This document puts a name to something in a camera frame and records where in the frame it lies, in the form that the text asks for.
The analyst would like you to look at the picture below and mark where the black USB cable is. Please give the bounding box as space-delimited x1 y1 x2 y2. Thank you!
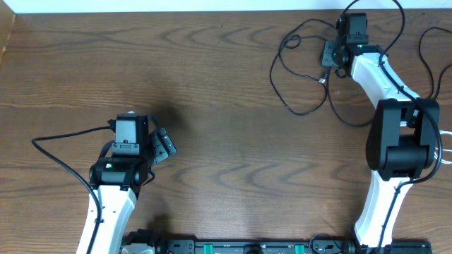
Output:
269 18 375 128
418 26 452 99

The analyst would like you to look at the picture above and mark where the white USB cable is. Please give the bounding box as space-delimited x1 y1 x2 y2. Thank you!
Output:
436 129 452 165

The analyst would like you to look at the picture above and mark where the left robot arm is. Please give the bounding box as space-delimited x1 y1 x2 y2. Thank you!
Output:
77 111 177 253

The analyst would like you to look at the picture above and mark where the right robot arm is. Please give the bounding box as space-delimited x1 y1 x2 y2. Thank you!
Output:
321 12 439 253

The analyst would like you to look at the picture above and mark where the right camera cable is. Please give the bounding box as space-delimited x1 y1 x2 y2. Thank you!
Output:
340 0 444 254

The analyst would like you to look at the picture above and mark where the camera cable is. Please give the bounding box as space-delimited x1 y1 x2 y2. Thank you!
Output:
340 0 444 254
31 126 114 254

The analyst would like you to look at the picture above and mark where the left camera cable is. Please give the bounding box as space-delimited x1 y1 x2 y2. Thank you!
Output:
31 126 114 254

